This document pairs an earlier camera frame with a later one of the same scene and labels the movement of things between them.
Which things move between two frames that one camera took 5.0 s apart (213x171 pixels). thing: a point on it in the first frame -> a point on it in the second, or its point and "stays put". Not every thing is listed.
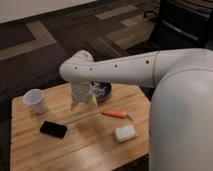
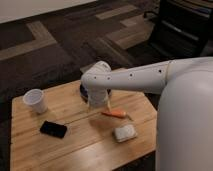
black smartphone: [52, 128] stays put
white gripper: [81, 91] -> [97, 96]
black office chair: [181, 25] stays put
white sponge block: [124, 133] stays put
